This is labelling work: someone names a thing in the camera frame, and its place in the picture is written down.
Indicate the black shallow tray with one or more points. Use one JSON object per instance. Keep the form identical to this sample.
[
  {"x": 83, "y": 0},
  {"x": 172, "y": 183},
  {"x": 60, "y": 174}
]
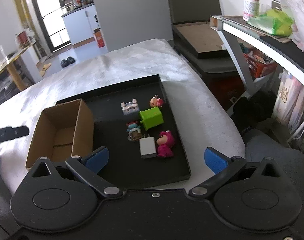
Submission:
[{"x": 125, "y": 167}]

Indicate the white frame glass desk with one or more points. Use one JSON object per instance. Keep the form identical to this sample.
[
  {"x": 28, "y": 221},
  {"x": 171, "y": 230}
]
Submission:
[{"x": 287, "y": 55}]

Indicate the green cube charger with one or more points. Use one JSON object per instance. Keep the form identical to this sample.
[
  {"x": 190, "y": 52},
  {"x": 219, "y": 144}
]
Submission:
[{"x": 151, "y": 118}]

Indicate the white USB charger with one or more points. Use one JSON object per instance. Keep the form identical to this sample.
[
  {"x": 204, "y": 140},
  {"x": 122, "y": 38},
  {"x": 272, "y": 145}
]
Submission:
[{"x": 147, "y": 147}]

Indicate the small red-dress doll figurine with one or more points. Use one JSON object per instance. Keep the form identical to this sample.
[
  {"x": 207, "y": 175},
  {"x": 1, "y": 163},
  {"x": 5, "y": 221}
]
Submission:
[{"x": 156, "y": 101}]

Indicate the white printed tote bag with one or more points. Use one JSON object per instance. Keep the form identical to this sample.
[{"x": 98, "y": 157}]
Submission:
[{"x": 289, "y": 105}]

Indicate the orange storage basket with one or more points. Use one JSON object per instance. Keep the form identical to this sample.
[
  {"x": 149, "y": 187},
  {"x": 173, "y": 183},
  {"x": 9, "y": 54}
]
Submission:
[{"x": 257, "y": 67}]

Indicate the white kitchen cabinet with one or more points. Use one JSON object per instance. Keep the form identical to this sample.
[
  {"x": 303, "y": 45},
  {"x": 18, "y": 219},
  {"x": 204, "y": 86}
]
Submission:
[{"x": 80, "y": 24}]

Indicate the white grey bunny block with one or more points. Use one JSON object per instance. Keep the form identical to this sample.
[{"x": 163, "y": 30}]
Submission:
[{"x": 130, "y": 107}]

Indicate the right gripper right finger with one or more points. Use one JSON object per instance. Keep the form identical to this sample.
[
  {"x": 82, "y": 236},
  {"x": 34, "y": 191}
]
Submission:
[{"x": 224, "y": 168}]

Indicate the red tin box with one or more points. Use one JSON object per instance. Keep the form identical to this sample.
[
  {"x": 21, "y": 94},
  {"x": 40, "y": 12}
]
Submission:
[{"x": 22, "y": 39}]

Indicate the white fluffy blanket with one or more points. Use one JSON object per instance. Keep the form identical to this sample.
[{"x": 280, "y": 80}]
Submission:
[{"x": 140, "y": 71}]

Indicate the brown cardboard box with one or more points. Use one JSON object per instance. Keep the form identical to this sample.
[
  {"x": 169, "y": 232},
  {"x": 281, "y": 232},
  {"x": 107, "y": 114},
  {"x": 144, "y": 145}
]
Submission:
[{"x": 62, "y": 131}]

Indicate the green plastic bag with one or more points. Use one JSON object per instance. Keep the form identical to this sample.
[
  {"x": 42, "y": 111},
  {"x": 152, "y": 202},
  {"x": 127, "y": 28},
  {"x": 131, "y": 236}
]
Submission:
[{"x": 273, "y": 22}]

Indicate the orange cardboard box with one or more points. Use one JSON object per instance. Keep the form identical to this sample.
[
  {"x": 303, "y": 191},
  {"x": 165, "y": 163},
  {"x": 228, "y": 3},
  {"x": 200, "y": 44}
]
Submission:
[{"x": 99, "y": 38}]

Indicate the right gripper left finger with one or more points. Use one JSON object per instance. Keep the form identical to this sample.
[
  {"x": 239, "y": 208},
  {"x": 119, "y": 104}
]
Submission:
[{"x": 86, "y": 169}]

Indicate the blue red crab figurine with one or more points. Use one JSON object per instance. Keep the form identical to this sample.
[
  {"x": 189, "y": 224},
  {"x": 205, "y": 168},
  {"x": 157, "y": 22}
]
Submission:
[{"x": 134, "y": 132}]

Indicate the white pink canister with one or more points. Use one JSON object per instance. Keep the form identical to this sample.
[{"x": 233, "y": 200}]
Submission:
[{"x": 250, "y": 9}]

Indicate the black open storage bench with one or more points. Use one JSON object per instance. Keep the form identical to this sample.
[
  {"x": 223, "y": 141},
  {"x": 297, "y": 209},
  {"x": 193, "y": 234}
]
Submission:
[{"x": 195, "y": 40}]

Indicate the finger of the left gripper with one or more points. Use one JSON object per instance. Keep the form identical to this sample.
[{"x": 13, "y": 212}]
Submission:
[{"x": 10, "y": 133}]

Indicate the pink bear figurine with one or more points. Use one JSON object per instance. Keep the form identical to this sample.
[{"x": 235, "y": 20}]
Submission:
[{"x": 165, "y": 142}]

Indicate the gold round side table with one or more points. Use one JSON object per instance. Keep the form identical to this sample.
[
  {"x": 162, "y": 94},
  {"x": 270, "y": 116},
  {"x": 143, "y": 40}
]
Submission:
[{"x": 30, "y": 60}]

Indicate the pair of dark slippers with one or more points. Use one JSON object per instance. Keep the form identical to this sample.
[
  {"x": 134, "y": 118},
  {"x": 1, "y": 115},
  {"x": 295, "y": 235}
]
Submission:
[{"x": 66, "y": 62}]

